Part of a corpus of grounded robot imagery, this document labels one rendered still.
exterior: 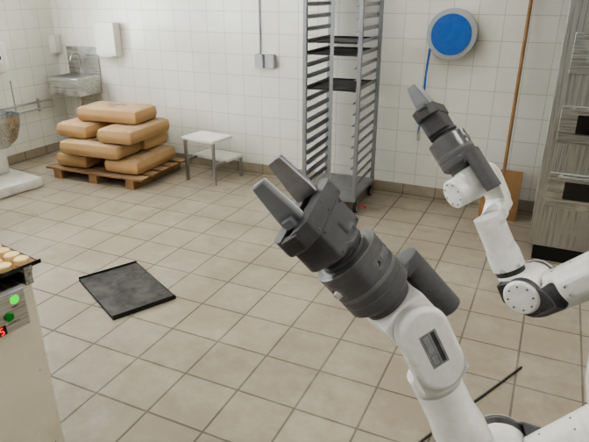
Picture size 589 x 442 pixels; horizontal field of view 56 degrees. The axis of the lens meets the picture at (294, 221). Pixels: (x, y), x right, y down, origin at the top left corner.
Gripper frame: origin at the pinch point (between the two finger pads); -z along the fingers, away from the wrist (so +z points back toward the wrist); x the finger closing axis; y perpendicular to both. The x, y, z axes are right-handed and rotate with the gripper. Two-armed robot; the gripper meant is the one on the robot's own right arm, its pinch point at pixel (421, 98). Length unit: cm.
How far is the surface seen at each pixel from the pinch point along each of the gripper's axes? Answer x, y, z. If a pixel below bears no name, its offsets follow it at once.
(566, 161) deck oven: -277, -1, 18
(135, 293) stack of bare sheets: -115, 235, -37
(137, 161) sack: -259, 312, -185
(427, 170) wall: -373, 106, -41
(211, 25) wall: -319, 201, -273
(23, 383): 12, 168, 2
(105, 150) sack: -240, 325, -206
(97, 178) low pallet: -248, 359, -195
